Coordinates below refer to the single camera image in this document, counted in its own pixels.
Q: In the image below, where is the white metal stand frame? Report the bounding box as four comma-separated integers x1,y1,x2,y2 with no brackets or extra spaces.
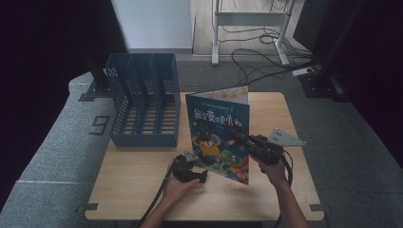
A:
211,0,297,67

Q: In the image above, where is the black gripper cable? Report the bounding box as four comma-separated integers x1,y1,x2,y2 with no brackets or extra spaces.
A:
132,158,179,228
272,148,295,228

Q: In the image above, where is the white power strip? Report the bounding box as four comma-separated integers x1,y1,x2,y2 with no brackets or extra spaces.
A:
292,66,315,78

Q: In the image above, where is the blue cartoon picture book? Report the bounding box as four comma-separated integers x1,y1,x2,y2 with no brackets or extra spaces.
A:
184,85,251,186

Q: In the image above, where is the person's right hand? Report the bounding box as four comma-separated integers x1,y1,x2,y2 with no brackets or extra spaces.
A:
258,160,289,188

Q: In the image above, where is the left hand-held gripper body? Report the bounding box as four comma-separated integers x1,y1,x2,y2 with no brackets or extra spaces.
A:
172,150,199,184

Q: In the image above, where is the black stand with slim post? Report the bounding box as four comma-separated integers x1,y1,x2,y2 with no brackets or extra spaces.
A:
79,56,114,103

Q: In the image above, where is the tangle of black floor cables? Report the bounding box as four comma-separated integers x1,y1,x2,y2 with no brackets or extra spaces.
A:
218,0,317,93

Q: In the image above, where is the white board panel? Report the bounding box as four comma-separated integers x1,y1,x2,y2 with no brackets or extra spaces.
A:
110,0,194,53

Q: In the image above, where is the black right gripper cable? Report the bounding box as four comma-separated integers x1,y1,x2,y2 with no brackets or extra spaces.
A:
272,148,295,228

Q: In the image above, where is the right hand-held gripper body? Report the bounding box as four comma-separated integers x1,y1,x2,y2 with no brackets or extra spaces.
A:
250,127,307,166

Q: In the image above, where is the black stand with wide base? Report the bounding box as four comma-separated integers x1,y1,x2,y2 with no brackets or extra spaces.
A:
297,0,369,103

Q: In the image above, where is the blue plastic file rack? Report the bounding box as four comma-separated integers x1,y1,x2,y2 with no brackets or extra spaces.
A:
105,52,182,148

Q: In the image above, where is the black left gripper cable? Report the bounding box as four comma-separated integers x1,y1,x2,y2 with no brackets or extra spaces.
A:
132,158,179,228

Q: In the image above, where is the person's left hand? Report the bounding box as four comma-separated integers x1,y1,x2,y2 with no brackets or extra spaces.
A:
162,160,202,203

